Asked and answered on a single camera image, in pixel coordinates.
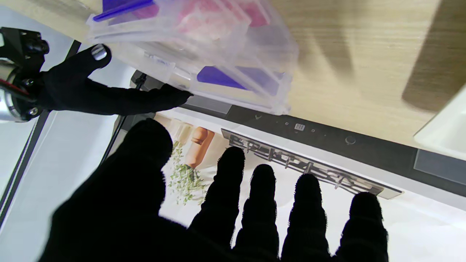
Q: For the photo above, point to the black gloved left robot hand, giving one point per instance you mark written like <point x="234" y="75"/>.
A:
<point x="120" y="218"/>

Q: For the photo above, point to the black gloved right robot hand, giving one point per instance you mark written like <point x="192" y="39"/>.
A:
<point x="80" y="91"/>

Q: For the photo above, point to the pink bacon slab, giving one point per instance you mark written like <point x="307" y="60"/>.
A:
<point x="218" y="18"/>

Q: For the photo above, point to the clear container with blue clips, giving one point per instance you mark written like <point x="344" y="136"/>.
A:
<point x="255" y="58"/>

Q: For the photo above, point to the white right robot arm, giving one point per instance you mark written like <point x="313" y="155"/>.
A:
<point x="11" y="109"/>

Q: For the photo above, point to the cream rectangular tray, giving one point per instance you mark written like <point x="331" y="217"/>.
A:
<point x="447" y="131"/>

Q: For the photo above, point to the black backdrop stand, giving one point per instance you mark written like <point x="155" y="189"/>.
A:
<point x="140" y="78"/>

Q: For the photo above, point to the printed kitchen backdrop cloth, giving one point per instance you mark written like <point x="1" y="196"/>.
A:
<point x="418" y="225"/>

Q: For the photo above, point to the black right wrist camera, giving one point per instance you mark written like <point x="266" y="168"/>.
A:
<point x="25" y="45"/>

